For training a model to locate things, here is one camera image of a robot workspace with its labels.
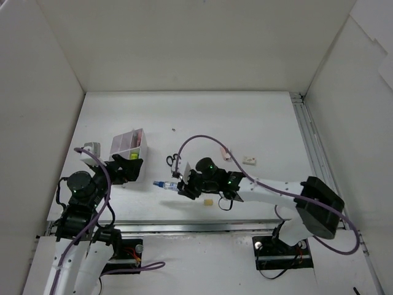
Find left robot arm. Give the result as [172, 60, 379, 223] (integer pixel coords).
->
[44, 148, 143, 294]

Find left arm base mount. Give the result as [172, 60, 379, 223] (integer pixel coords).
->
[84, 226, 145, 275]

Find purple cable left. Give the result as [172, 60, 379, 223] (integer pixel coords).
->
[45, 147, 166, 295]

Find tan eraser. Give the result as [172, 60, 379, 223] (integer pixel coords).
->
[204, 199, 214, 206]

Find white staple box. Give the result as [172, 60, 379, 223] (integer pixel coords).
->
[242, 156, 257, 166]

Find aluminium rail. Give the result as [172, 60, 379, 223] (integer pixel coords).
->
[290, 92, 351, 230]
[45, 218, 348, 236]

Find purple cable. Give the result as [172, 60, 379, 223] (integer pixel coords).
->
[45, 147, 166, 295]
[171, 135, 360, 255]

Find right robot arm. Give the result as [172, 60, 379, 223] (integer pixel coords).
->
[172, 157, 344, 253]

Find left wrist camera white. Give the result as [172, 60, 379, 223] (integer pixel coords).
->
[74, 142, 104, 167]

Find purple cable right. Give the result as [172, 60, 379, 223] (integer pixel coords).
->
[171, 135, 360, 255]

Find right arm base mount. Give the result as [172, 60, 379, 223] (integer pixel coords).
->
[252, 236, 314, 270]

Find blue cap glue bottle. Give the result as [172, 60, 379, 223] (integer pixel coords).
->
[153, 181, 178, 192]

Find pink mini stapler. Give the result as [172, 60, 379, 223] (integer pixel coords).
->
[220, 147, 232, 162]

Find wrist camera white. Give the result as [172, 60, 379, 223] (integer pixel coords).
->
[171, 160, 192, 183]
[74, 142, 104, 167]

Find aluminium rail front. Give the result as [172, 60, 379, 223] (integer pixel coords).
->
[45, 218, 348, 236]

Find black handled scissors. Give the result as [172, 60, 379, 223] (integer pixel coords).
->
[166, 153, 179, 167]

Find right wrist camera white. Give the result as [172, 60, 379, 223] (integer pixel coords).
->
[171, 160, 192, 183]

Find aluminium rail right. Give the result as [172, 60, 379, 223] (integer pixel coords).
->
[290, 92, 351, 230]

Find clear compartment organizer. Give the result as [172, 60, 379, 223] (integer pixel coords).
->
[109, 128, 148, 183]

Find yellow black highlighter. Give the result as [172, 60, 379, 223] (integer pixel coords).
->
[130, 152, 139, 160]

